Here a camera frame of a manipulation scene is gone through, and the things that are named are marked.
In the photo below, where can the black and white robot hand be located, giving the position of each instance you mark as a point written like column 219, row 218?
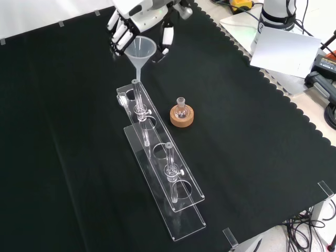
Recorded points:
column 147, row 15

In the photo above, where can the translucent plastic funnel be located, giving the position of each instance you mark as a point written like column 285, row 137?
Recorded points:
column 140, row 50

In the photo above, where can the clear acrylic funnel stand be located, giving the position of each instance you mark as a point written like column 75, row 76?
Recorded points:
column 185, row 225

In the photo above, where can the clear tape strip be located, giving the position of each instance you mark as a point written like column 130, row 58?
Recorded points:
column 61, row 23
column 2, row 42
column 97, row 12

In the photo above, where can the yellow stop button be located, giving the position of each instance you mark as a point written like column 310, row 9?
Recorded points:
column 240, row 4

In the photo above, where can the small round-bottom glass flask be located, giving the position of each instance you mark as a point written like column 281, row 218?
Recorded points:
column 181, row 111

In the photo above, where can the black bench cloth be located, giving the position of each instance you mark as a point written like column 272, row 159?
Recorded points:
column 78, row 136

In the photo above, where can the pale board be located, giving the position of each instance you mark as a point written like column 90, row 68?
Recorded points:
column 283, row 50

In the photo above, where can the black tripod rod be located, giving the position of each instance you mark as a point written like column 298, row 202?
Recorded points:
column 328, row 42

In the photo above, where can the black and grey clamp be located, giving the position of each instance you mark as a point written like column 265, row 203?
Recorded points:
column 319, row 84

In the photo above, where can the black and orange power box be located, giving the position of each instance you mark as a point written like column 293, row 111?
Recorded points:
column 326, row 64

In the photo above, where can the clear cloth clip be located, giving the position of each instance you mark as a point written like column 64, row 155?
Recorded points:
column 230, row 237
column 325, row 189

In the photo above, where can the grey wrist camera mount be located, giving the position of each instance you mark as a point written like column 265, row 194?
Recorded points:
column 186, row 11

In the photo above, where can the grey metal base plate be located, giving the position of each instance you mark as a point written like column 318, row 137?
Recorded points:
column 236, row 23

